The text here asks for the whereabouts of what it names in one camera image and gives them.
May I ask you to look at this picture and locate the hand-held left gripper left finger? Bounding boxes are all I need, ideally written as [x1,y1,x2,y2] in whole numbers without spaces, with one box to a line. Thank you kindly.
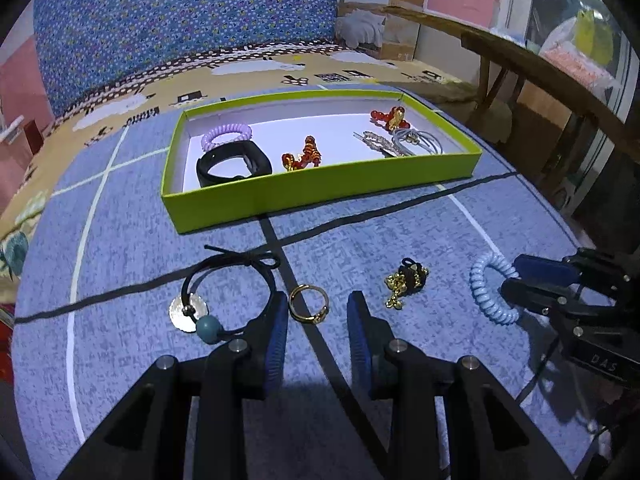
[57,290,291,480]

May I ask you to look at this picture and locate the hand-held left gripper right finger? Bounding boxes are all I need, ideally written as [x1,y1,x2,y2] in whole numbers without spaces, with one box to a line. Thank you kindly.
[346,290,576,480]

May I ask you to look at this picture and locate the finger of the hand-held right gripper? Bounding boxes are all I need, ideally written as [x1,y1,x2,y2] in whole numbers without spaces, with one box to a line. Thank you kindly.
[500,277,620,322]
[514,248,627,287]

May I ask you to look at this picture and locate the gold ring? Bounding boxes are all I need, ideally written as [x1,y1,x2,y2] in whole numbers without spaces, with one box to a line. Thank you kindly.
[288,283,331,325]

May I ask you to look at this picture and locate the light blue coil hair tie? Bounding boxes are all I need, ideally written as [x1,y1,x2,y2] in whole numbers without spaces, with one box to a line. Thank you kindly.
[468,252,524,325]

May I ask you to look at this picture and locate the lime green shallow box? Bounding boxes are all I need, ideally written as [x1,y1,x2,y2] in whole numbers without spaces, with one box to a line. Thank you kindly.
[160,90,483,235]

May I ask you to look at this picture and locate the grey elastic hair ties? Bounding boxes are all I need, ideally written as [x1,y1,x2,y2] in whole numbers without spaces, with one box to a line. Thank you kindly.
[391,128,453,158]

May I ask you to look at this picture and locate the black smart band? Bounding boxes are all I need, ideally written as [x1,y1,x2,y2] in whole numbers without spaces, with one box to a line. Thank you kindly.
[195,143,274,190]

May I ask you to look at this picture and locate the amber orange bead hair clip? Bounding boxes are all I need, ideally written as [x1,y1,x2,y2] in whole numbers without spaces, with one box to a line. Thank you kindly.
[280,134,322,172]

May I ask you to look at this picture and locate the silver leaf hair clip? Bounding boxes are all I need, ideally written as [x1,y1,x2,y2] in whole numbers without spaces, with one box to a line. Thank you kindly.
[352,129,399,157]

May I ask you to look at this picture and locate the purple coil hair tie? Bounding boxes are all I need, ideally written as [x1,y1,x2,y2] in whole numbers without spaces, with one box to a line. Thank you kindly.
[200,120,253,152]

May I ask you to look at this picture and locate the red bead hair tie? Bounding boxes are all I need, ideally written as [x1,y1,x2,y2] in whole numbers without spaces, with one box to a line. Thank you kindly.
[368,105,410,132]

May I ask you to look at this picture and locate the blue lined blanket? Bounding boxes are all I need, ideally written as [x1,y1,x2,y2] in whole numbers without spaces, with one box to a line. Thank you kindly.
[10,82,597,480]

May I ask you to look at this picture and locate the pink mesh packet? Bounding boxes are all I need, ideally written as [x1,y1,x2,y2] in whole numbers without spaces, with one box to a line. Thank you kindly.
[542,35,614,89]

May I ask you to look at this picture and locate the wooden table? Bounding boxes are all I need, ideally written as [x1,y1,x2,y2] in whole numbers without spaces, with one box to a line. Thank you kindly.
[382,4,640,202]

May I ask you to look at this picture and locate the yellow-green plastic bag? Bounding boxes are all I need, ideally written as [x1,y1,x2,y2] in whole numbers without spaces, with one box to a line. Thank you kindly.
[572,7,619,62]

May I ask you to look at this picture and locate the yellow printed bedsheet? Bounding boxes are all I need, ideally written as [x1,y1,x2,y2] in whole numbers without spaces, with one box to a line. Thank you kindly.
[0,42,477,302]

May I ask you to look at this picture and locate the cardboard quilt box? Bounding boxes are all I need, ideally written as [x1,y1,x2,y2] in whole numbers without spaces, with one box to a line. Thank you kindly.
[335,0,431,61]

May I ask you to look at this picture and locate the pink storage box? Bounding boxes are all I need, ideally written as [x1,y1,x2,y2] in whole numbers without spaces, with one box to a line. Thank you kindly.
[0,117,34,202]

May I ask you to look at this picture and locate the blue patterned headboard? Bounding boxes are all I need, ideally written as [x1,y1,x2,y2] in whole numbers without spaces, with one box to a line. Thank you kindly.
[32,0,379,119]

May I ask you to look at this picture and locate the black cable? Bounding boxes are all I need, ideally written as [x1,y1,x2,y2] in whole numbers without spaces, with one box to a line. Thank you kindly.
[514,339,567,407]

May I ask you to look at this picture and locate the black cord teal bead hair tie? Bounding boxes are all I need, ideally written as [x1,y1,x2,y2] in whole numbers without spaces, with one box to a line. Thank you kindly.
[169,243,281,345]

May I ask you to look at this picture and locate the black hair tie gold charms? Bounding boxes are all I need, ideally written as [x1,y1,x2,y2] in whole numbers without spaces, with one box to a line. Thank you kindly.
[383,257,430,310]

